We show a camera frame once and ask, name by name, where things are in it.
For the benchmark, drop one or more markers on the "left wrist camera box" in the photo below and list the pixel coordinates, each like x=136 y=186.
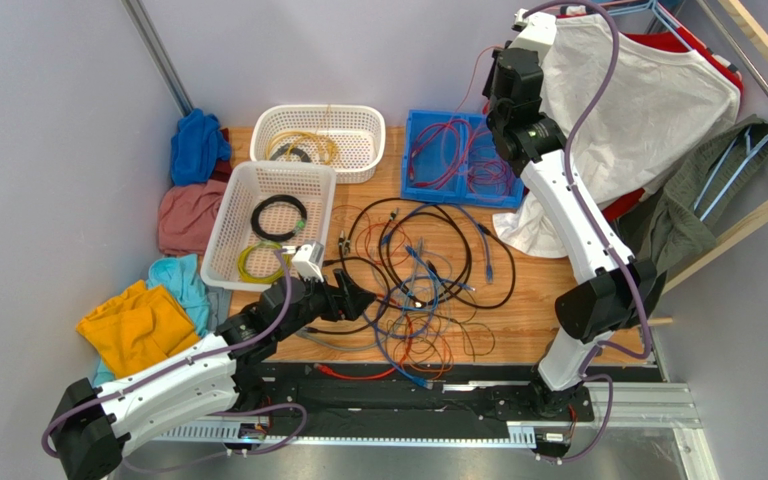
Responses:
x=307 y=259

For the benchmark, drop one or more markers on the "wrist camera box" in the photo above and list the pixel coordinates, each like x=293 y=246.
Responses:
x=307 y=259
x=536 y=31

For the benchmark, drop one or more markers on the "black coil in oval basket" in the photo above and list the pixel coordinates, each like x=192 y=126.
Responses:
x=289 y=152

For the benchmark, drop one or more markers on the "white oval basket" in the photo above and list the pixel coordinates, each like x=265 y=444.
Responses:
x=349 y=139

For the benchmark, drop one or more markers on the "pink cloth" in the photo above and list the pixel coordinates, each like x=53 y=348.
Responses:
x=186 y=217

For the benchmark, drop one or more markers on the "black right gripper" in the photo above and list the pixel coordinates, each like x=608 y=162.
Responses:
x=488 y=90

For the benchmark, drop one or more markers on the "white t-shirt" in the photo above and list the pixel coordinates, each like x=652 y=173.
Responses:
x=650 y=113

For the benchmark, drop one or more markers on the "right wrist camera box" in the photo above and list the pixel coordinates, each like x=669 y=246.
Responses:
x=536 y=31

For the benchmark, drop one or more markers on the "yellow cloth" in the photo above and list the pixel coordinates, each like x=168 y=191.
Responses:
x=135 y=330

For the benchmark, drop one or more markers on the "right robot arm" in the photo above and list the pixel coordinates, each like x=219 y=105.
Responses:
x=614 y=290

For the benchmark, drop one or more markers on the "olive green garment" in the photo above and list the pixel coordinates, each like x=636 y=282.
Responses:
x=677 y=222

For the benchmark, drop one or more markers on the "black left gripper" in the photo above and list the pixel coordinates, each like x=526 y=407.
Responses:
x=343 y=301

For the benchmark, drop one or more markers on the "white rectangular basket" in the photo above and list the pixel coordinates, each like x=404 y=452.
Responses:
x=251 y=183

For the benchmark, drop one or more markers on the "red garment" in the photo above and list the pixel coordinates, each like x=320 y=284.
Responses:
x=677 y=40

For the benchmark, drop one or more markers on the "blue divided bin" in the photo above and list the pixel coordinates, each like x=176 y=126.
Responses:
x=451 y=158

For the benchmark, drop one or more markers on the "cyan cloth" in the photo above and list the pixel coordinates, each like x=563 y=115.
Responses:
x=179 y=276

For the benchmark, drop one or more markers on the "grey cloth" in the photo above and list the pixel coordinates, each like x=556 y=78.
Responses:
x=219 y=305

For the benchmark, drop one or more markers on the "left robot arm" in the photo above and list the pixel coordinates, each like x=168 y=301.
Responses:
x=94 y=429

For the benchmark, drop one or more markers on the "blue cloth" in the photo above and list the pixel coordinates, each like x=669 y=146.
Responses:
x=196 y=148

